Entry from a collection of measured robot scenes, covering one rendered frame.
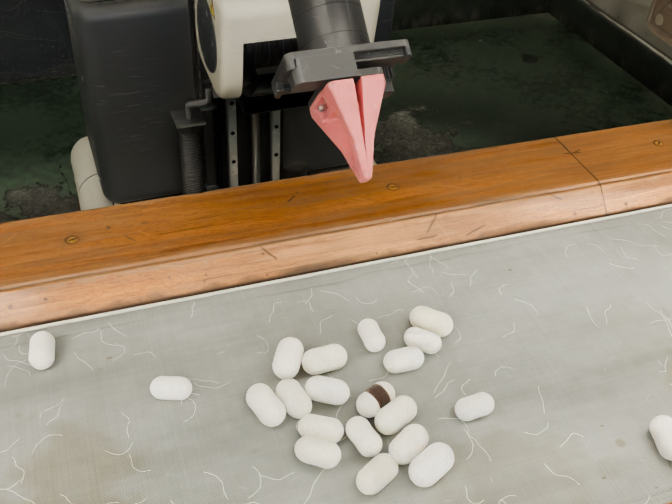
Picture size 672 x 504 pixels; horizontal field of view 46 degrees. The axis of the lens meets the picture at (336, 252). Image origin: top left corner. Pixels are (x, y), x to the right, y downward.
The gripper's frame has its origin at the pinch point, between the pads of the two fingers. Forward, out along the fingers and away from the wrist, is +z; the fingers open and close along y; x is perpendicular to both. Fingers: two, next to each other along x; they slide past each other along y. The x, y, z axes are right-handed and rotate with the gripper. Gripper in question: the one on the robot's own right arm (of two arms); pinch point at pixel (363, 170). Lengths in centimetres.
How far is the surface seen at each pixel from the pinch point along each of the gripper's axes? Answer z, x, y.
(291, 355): 12.9, 1.8, -8.5
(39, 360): 9.1, 5.6, -26.6
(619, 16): -72, 158, 157
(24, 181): -44, 150, -36
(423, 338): 13.9, 1.7, 2.3
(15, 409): 12.3, 4.8, -28.8
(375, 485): 22.6, -5.7, -6.3
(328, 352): 13.3, 1.5, -5.6
